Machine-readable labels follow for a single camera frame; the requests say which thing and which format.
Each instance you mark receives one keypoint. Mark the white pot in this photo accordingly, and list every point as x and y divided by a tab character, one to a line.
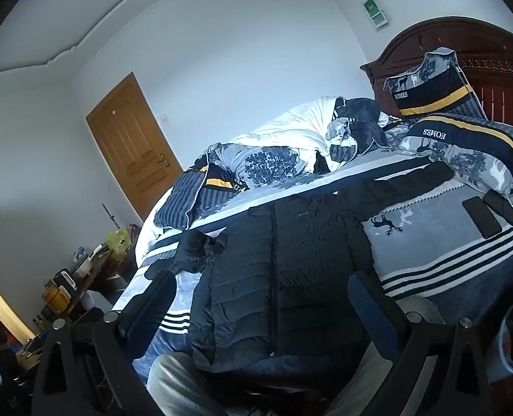
83	267

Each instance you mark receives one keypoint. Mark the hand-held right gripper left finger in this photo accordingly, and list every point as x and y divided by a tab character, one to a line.
152	310

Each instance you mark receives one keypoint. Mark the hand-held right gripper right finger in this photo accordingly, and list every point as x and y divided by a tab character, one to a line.
371	312

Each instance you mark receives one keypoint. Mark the yellow jar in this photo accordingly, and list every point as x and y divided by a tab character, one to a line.
55	300

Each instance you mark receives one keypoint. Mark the white and blue floral duvet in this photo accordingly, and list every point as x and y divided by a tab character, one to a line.
282	138

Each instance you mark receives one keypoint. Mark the navy yellow striped pillow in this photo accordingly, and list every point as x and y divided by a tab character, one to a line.
469	143
434	86

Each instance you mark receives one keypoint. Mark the black puffer jacket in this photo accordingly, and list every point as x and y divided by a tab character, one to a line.
291	264

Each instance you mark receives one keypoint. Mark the yellow plastic bag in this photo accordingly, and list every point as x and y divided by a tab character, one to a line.
117	241

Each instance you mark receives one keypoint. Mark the black and white appliance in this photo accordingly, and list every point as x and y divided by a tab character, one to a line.
65	285

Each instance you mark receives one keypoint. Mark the bed with striped blue sheet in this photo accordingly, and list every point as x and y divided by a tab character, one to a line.
434	242

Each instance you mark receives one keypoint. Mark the dark wooden side table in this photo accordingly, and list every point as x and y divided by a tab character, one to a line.
94	275

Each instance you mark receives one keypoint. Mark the thin metal stand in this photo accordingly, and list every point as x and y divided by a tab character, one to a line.
109	216

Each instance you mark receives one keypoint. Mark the black power bank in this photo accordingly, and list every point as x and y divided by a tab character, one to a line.
501	206

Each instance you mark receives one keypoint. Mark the white light switch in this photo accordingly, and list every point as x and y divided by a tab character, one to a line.
164	118

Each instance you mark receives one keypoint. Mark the black smartphone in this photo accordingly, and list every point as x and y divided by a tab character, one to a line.
482	217

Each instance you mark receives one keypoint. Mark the wooden door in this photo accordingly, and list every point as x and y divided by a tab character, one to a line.
126	147

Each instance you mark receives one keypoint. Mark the green and white wall sign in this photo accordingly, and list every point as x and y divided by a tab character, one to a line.
375	11

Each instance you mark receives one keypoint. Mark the white plastic container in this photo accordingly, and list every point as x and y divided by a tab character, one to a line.
97	303

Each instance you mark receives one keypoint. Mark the dark wooden headboard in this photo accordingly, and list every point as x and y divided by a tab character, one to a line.
477	43

